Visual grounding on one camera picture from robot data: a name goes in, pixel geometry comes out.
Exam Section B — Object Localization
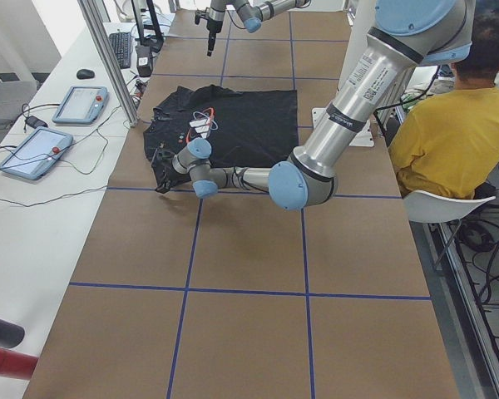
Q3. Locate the white chair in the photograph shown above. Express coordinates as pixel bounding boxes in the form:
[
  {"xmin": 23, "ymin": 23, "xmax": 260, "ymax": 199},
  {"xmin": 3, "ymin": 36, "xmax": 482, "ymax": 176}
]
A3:
[{"xmin": 403, "ymin": 190, "xmax": 496, "ymax": 224}]

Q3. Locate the black cylinder bottle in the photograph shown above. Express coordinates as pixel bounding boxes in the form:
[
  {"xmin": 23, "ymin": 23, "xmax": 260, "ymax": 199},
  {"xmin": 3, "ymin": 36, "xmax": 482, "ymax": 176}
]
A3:
[{"xmin": 0, "ymin": 319, "xmax": 25, "ymax": 348}]

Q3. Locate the blue teach pendant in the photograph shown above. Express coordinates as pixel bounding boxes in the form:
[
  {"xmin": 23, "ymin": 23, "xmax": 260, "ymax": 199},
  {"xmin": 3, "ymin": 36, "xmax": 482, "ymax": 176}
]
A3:
[
  {"xmin": 0, "ymin": 126, "xmax": 74, "ymax": 180},
  {"xmin": 52, "ymin": 86, "xmax": 108, "ymax": 125}
]

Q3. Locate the red cylinder bottle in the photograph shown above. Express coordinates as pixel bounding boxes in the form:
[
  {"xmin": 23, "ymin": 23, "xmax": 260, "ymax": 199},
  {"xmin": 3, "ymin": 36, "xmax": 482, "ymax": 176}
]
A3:
[{"xmin": 0, "ymin": 347, "xmax": 39, "ymax": 380}]

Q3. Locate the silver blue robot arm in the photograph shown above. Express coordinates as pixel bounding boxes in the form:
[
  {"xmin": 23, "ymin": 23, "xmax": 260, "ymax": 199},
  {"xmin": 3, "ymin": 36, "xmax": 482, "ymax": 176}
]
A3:
[
  {"xmin": 195, "ymin": 0, "xmax": 310, "ymax": 57},
  {"xmin": 153, "ymin": 1, "xmax": 476, "ymax": 210}
]

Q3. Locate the black graphic t-shirt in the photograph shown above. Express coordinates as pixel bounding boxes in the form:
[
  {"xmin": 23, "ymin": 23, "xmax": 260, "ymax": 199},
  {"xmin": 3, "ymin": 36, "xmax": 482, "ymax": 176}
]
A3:
[{"xmin": 143, "ymin": 85, "xmax": 299, "ymax": 187}]

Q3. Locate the black computer mouse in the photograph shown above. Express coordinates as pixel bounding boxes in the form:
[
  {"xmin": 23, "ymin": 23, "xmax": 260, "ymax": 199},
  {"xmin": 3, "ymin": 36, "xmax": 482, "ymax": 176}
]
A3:
[{"xmin": 76, "ymin": 68, "xmax": 96, "ymax": 80}]

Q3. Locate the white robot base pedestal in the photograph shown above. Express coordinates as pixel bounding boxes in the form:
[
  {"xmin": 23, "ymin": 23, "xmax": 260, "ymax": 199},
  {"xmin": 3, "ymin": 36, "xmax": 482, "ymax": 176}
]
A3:
[{"xmin": 314, "ymin": 1, "xmax": 395, "ymax": 150}]

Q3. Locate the near blue teach pendant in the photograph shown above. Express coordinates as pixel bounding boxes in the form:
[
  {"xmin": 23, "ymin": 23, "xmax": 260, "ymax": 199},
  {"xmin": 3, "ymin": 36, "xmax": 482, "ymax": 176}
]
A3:
[{"xmin": 0, "ymin": 126, "xmax": 74, "ymax": 180}]

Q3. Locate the far blue teach pendant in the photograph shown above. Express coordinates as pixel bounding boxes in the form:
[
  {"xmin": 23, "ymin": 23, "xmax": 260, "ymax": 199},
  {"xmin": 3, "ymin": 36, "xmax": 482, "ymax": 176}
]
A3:
[{"xmin": 52, "ymin": 86, "xmax": 108, "ymax": 125}]

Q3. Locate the black power adapter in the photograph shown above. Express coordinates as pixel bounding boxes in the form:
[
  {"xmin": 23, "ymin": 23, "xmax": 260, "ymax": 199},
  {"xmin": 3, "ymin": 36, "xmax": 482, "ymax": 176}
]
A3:
[{"xmin": 135, "ymin": 45, "xmax": 153, "ymax": 77}]

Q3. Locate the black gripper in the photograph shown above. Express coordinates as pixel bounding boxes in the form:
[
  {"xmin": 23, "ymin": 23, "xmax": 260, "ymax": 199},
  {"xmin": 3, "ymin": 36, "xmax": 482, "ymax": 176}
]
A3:
[
  {"xmin": 206, "ymin": 17, "xmax": 220, "ymax": 57},
  {"xmin": 151, "ymin": 149, "xmax": 178, "ymax": 194}
]

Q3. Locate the aluminium frame post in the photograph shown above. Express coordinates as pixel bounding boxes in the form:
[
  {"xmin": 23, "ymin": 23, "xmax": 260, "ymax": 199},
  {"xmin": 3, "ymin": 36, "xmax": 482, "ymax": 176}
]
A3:
[{"xmin": 77, "ymin": 0, "xmax": 139, "ymax": 127}]

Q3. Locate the person in yellow shirt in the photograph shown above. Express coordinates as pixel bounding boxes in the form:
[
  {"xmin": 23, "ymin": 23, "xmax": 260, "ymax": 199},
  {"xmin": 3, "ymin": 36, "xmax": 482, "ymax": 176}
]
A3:
[{"xmin": 388, "ymin": 12, "xmax": 499, "ymax": 200}]

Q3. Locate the black keyboard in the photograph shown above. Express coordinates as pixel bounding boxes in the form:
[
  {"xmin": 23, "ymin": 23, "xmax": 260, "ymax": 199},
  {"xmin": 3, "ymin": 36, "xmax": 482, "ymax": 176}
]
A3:
[{"xmin": 108, "ymin": 32, "xmax": 133, "ymax": 69}]

